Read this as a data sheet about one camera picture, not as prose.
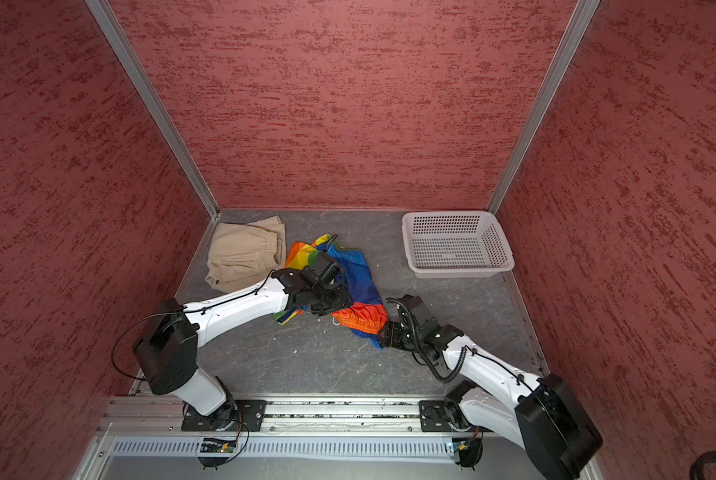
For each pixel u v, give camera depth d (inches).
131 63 31.2
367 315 35.1
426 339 25.3
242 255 40.9
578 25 28.7
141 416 29.8
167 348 17.2
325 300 28.2
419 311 26.2
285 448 30.5
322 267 26.3
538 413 16.0
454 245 43.3
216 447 28.4
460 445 28.2
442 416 29.1
